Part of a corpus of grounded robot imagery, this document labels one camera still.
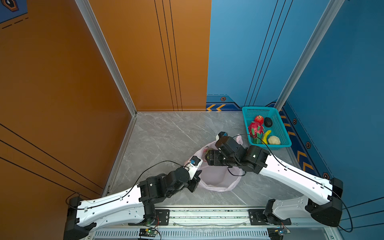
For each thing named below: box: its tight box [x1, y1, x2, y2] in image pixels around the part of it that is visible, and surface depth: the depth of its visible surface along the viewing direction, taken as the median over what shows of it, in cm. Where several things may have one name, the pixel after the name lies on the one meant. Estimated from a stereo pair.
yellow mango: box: [262, 130, 272, 145], surface depth 103 cm
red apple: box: [254, 115, 265, 125], surface depth 111 cm
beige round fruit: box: [268, 135, 281, 145], surface depth 98 cm
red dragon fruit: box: [248, 121, 265, 145], surface depth 101 cm
